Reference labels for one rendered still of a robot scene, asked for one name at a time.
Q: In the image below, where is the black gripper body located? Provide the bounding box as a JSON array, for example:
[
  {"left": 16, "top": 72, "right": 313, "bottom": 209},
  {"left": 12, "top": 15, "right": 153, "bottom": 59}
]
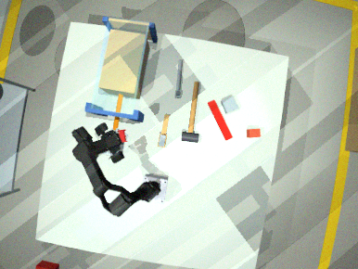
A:
[{"left": 95, "top": 122, "right": 125, "bottom": 164}]

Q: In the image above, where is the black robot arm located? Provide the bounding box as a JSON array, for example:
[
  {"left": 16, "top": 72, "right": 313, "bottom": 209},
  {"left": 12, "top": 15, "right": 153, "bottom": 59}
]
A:
[{"left": 72, "top": 126, "right": 161, "bottom": 217}]

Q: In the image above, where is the clear-panelled rack with blue frame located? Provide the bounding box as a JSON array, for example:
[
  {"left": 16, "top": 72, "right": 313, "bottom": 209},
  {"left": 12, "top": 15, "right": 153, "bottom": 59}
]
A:
[{"left": 85, "top": 17, "right": 158, "bottom": 119}]

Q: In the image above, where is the mallet with wooden handle and black head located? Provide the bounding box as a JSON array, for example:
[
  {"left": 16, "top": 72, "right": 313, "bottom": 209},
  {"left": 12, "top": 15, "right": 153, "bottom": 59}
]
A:
[{"left": 181, "top": 81, "right": 199, "bottom": 143}]

